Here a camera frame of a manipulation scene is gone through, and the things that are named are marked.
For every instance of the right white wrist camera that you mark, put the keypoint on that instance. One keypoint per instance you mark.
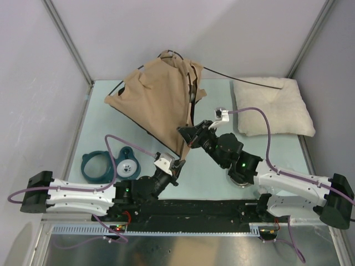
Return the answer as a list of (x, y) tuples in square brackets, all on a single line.
[(221, 118)]

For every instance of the left aluminium frame post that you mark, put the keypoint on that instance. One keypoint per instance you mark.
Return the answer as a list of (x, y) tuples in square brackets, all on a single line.
[(66, 38)]

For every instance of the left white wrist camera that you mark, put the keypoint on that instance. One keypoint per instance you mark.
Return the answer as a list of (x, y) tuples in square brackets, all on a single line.
[(164, 162)]

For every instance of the white slotted cable duct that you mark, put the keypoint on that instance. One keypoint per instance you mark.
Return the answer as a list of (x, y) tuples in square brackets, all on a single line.
[(96, 229)]

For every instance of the steel pet bowl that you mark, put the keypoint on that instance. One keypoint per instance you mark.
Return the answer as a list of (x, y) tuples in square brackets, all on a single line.
[(242, 184)]

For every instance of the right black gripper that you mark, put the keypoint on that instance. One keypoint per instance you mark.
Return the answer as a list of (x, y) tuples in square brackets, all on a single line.
[(194, 134)]

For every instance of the cream fluffy cushion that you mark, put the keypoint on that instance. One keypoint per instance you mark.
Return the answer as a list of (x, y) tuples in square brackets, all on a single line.
[(280, 100)]

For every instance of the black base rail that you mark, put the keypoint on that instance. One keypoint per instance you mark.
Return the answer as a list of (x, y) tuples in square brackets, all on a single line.
[(196, 215)]

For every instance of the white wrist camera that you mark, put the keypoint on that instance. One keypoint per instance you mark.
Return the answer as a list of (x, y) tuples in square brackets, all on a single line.
[(221, 118), (164, 162)]

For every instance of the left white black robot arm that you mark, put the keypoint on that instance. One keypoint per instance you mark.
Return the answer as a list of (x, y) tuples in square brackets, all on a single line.
[(47, 194)]

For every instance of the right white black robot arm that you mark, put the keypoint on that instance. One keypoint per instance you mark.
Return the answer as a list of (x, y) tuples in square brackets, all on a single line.
[(331, 198)]

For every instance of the white paw print bowl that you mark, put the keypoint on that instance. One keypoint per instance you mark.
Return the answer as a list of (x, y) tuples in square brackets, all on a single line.
[(127, 168)]

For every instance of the beige fabric pet tent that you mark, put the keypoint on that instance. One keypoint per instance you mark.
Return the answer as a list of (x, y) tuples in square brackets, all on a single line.
[(154, 98)]

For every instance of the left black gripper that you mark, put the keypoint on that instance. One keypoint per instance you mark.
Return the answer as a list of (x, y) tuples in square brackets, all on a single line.
[(177, 168)]

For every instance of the teal double bowl stand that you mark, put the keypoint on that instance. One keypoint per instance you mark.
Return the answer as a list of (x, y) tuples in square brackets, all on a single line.
[(97, 167)]

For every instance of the right aluminium frame post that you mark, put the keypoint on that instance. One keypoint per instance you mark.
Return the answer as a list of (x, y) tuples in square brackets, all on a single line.
[(312, 35)]

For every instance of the aluminium frame post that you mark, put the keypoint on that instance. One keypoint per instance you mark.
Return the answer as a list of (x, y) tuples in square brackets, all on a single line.
[(312, 35), (66, 38)]

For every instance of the black tent pole front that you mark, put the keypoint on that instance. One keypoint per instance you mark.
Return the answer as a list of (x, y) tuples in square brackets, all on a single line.
[(189, 78)]

